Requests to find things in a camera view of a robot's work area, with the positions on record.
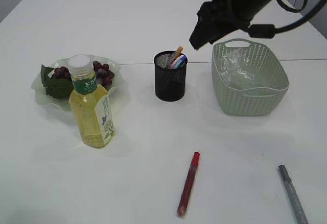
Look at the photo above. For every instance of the gold glitter pen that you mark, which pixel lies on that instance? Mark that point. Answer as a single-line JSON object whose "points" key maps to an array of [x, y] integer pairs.
{"points": [[174, 56]]}

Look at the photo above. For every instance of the yellow tea bottle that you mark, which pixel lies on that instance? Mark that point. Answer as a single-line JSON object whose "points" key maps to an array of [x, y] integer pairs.
{"points": [[89, 101]]}

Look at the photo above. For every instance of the frosted green wavy plate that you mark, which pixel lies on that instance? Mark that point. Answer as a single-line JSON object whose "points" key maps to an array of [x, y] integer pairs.
{"points": [[63, 104]]}

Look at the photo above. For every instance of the purple artificial grape bunch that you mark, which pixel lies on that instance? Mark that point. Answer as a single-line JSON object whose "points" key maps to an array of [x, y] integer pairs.
{"points": [[58, 81]]}

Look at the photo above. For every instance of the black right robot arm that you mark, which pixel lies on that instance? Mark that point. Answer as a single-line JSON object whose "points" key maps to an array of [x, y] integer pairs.
{"points": [[266, 31]]}

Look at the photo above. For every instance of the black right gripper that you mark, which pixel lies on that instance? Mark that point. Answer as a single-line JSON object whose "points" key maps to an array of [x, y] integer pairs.
{"points": [[218, 19]]}

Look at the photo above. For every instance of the light green plastic basket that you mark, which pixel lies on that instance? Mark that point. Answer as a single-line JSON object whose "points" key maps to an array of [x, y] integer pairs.
{"points": [[270, 81]]}

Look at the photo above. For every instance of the pink scissors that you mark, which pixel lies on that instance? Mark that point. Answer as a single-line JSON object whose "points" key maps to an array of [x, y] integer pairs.
{"points": [[174, 62]]}

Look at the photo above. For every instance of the clear plastic ruler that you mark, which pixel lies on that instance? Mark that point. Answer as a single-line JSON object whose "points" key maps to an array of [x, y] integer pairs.
{"points": [[164, 59]]}

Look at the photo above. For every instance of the red glitter pen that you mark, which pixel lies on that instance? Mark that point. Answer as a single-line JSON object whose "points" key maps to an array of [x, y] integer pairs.
{"points": [[188, 186]]}

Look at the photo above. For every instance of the black mesh pen holder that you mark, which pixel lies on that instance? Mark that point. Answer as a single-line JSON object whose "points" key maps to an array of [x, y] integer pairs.
{"points": [[169, 83]]}

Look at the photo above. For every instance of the clear plastic sheet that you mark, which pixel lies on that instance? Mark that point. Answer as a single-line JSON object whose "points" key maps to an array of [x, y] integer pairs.
{"points": [[234, 70]]}

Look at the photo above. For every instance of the blue scissors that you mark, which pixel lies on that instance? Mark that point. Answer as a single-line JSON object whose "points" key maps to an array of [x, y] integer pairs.
{"points": [[180, 62]]}

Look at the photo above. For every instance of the silver glitter pen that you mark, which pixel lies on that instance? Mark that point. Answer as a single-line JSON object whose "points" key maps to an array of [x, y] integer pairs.
{"points": [[292, 196]]}

